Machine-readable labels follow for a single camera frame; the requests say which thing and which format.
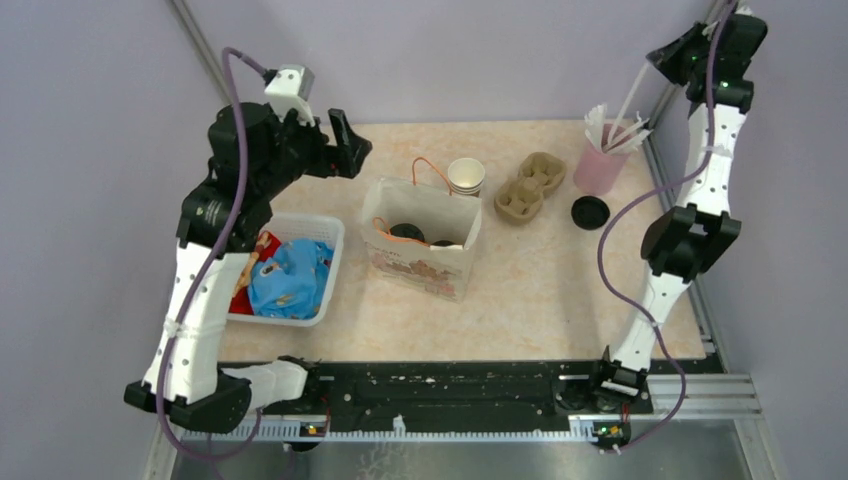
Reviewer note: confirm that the blue snack bag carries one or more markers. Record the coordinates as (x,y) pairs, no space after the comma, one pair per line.
(291,284)

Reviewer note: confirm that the pink straw holder cup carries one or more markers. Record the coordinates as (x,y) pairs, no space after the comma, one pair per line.
(597,172)

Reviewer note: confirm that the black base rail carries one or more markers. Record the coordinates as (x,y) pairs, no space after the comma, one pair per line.
(503,397)

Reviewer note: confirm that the paper takeout bag orange handles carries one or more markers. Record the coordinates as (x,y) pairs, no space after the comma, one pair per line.
(427,201)

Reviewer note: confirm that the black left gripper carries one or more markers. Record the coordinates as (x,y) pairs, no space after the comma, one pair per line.
(345,159)

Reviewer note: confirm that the brown pulp cup carrier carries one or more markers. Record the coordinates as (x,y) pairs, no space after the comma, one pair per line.
(519,200)

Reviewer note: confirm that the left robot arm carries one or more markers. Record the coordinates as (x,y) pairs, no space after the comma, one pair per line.
(255,154)

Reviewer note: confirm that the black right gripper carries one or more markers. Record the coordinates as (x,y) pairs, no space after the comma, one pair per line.
(664,55)

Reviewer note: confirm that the stack of paper cups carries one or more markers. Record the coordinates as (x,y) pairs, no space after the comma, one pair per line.
(466,176)

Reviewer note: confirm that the white plastic basket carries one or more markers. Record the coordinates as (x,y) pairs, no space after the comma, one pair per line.
(290,226)

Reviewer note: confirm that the single white straw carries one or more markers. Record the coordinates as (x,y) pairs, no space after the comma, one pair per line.
(626,103)

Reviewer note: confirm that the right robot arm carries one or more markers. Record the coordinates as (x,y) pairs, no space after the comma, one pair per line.
(709,62)

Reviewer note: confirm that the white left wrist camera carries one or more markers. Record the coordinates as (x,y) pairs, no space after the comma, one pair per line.
(288,88)

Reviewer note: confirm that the black lid stack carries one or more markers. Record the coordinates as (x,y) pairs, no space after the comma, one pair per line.
(589,213)

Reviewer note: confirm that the red snack bag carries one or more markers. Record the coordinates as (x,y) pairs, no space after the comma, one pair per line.
(266,245)

